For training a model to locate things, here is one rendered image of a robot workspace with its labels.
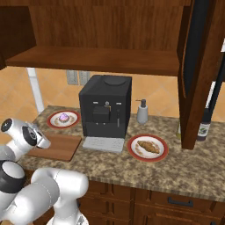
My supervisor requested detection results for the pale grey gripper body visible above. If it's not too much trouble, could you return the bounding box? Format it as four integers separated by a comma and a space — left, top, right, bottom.
34, 131, 52, 149

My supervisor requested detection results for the wooden cutting board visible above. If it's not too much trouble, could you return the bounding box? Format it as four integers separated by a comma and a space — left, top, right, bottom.
26, 131, 83, 163

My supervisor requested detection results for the red rimmed plate with croissant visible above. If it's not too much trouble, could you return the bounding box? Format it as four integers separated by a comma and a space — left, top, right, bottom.
127, 134, 170, 163

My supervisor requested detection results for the wooden base cabinet door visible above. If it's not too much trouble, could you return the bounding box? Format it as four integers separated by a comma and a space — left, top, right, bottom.
132, 203, 225, 225
76, 196, 135, 225

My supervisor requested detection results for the brown croissant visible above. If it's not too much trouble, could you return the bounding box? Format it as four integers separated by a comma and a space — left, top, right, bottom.
136, 140, 161, 155

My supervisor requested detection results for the wooden cabinet door dark panel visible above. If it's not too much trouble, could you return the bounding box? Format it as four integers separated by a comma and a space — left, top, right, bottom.
177, 0, 225, 150

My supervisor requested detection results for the pink frosted cupcake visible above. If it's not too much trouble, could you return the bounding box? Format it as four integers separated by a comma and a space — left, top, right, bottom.
58, 112, 70, 124

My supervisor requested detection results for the red rimmed plate with cupcake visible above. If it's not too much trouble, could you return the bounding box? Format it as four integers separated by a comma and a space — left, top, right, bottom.
47, 110, 82, 129

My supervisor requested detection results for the black coffee machine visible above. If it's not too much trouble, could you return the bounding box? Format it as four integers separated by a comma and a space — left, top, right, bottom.
78, 75, 133, 155

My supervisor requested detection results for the narrow wooden drawer front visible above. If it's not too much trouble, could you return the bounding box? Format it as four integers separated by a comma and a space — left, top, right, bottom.
84, 179, 136, 204

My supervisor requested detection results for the grey soap dispenser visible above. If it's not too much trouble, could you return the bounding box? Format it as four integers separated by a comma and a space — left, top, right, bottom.
134, 98, 149, 125

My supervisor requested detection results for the yellow green bottle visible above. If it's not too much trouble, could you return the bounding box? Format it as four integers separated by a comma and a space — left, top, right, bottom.
175, 120, 182, 141

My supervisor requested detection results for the dark wine bottle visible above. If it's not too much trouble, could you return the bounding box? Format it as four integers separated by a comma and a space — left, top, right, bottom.
196, 106, 213, 142

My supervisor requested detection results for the wide wooden drawer front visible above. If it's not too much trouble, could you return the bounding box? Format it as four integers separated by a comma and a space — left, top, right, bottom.
134, 188, 225, 220

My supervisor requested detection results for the black slanted bar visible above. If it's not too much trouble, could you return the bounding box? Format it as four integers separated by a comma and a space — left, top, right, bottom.
208, 54, 225, 110

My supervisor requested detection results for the white window frame post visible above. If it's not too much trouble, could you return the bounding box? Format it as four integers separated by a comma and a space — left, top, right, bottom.
25, 67, 46, 115

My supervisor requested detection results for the grey wall outlet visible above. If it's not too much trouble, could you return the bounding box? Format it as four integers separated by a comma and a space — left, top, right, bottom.
79, 70, 91, 86
66, 69, 80, 86

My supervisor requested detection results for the open wooden wall cabinet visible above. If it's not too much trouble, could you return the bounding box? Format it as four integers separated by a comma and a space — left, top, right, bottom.
0, 0, 194, 77

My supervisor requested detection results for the black drawer handle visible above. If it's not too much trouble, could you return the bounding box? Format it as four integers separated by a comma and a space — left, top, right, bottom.
167, 196, 194, 208

